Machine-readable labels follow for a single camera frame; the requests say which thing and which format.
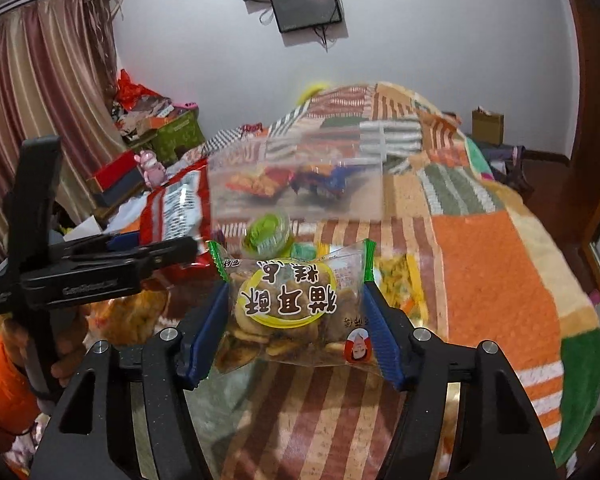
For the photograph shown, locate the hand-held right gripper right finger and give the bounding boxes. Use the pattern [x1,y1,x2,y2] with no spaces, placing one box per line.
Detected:
[362,280,561,480]

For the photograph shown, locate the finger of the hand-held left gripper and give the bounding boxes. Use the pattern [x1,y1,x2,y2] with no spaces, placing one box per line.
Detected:
[130,236,199,267]
[69,232,143,256]

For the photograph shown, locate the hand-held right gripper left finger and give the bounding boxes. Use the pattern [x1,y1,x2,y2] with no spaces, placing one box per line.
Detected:
[30,280,231,480]

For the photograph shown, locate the red white snack bag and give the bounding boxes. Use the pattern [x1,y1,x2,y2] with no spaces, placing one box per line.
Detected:
[139,157,220,291]

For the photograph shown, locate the clear biscuit packet yellow label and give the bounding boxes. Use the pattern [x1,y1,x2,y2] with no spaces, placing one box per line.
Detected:
[207,239,397,377]

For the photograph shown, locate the clear plastic storage box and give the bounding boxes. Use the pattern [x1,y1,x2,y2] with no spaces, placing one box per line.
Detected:
[207,132,387,225]

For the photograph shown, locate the person's left forearm orange sleeve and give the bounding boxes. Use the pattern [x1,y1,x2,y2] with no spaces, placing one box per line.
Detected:
[0,332,48,443]

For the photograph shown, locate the person's left hand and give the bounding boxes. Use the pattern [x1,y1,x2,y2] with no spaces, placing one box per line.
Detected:
[2,305,90,388]

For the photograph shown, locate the yellow snack packet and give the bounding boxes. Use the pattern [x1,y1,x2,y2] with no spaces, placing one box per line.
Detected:
[372,254,428,326]

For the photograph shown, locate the red flat box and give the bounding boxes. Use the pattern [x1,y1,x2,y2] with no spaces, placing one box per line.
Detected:
[91,151,143,196]

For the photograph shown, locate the yellow chip bag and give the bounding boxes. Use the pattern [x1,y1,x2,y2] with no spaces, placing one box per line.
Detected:
[87,282,173,348]

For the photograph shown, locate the pink plush toy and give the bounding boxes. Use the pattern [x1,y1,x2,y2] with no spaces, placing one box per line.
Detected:
[134,149,167,190]

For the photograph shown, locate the green jelly cup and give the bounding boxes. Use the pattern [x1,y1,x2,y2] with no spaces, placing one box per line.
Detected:
[245,211,295,257]

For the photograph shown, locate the orange snack packet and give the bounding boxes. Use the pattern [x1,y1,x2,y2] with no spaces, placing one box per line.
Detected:
[226,167,293,198]

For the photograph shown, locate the green cardboard box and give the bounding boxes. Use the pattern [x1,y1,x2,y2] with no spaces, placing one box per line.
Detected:
[150,110,207,163]

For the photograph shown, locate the patchwork striped blanket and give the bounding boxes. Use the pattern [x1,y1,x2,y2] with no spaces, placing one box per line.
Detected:
[82,81,600,480]

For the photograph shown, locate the red plastic bag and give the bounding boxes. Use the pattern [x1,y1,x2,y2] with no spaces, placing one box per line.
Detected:
[116,69,158,107]

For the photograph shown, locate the blue snack packet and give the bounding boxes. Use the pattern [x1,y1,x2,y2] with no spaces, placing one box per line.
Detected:
[290,162,368,201]

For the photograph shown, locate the striped brown curtain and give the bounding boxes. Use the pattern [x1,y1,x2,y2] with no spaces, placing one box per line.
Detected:
[0,0,131,271]

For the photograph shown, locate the dark clothes pile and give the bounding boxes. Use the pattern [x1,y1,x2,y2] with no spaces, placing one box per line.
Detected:
[477,142,536,196]

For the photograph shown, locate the brown paper bag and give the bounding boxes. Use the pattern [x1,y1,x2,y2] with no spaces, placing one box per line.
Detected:
[471,106,505,147]

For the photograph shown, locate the small black wall monitor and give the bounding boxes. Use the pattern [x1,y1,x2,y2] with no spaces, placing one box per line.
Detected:
[270,0,343,35]

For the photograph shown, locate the wooden door frame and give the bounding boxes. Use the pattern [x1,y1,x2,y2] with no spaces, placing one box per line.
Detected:
[555,0,600,301]

